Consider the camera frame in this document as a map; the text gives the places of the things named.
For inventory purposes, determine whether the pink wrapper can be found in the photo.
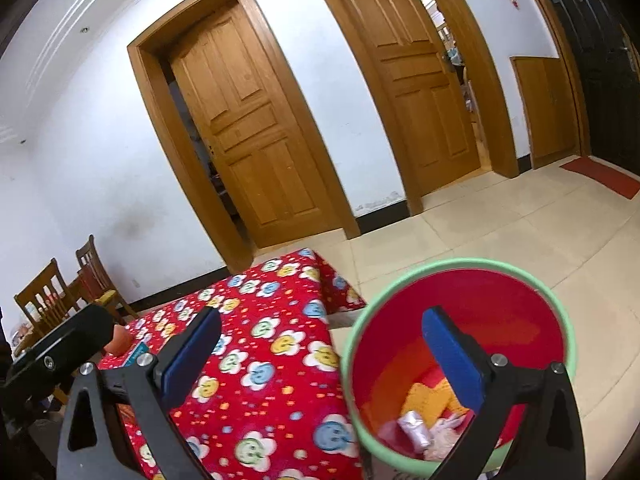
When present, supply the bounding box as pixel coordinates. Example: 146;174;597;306
378;413;473;462

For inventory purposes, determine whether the yellow mesh cloth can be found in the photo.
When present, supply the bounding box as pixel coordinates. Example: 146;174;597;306
400;378;469;425

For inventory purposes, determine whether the clear plastic bag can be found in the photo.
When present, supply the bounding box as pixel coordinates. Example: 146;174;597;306
397;411;433;453

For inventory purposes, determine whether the wooden chair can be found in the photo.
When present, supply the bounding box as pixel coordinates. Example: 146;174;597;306
14;258;80;337
76;234;139;325

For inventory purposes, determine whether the red bin with green rim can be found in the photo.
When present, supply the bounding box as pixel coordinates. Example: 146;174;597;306
342;258;577;479

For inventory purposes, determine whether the red smiley flower tablecloth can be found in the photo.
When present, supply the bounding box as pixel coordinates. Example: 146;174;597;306
99;248;365;479

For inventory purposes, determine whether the red door mat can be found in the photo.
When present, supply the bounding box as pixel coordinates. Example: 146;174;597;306
561;157;640;200

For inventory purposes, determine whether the left wooden door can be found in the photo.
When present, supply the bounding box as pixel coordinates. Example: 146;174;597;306
128;0;359;272

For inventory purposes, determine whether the wooden door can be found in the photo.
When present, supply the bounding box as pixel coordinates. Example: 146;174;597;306
128;0;359;272
324;0;518;214

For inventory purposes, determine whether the middle wooden door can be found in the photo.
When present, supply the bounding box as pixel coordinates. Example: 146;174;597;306
324;0;518;214

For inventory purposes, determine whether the black entrance door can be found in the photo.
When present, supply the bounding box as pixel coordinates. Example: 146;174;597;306
540;0;639;174

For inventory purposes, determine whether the low wooden wall panel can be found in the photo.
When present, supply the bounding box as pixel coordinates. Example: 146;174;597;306
511;56;579;169

